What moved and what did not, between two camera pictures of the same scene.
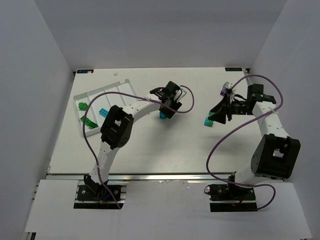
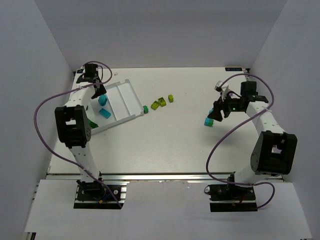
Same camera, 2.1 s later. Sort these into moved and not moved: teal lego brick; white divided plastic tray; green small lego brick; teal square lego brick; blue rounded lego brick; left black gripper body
Moved: blue rounded lego brick; left black gripper body
Not moved: teal square lego brick; white divided plastic tray; teal lego brick; green small lego brick
